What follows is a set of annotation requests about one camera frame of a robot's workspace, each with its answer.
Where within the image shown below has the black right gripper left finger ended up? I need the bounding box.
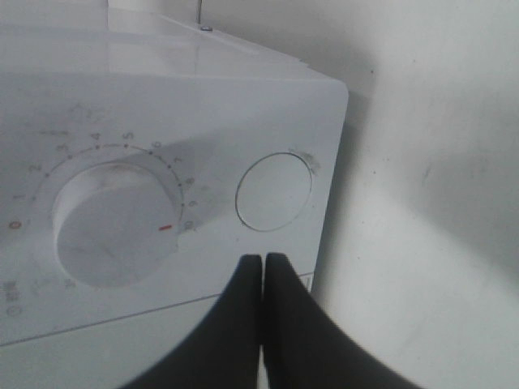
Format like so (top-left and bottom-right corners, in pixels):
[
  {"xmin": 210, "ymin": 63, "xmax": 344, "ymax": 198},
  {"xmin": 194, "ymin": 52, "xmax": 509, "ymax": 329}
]
[{"xmin": 125, "ymin": 254, "xmax": 263, "ymax": 388}]

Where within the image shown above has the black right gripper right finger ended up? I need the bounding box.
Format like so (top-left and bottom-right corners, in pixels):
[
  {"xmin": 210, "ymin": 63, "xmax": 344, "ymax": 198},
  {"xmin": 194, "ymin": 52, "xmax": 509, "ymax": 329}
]
[{"xmin": 264, "ymin": 253, "xmax": 405, "ymax": 388}]

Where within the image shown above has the round door release button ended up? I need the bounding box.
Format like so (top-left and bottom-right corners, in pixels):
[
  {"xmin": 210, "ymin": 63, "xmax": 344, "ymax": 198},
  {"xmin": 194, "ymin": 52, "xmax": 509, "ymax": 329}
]
[{"xmin": 234, "ymin": 152, "xmax": 313, "ymax": 232}]

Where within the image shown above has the white timer knob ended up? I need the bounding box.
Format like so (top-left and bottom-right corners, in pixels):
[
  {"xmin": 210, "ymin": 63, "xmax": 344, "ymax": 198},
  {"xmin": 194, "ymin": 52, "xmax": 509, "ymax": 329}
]
[{"xmin": 52, "ymin": 162, "xmax": 181, "ymax": 288}]

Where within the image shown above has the white microwave door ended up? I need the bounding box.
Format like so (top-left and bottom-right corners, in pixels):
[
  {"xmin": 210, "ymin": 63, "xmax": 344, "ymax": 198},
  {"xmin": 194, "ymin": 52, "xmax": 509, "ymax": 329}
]
[{"xmin": 1, "ymin": 296, "xmax": 216, "ymax": 388}]

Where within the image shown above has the white microwave oven body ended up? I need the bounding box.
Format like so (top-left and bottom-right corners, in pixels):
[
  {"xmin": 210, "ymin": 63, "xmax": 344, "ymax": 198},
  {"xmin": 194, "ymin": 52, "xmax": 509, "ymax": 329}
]
[{"xmin": 1, "ymin": 3, "xmax": 348, "ymax": 345}]

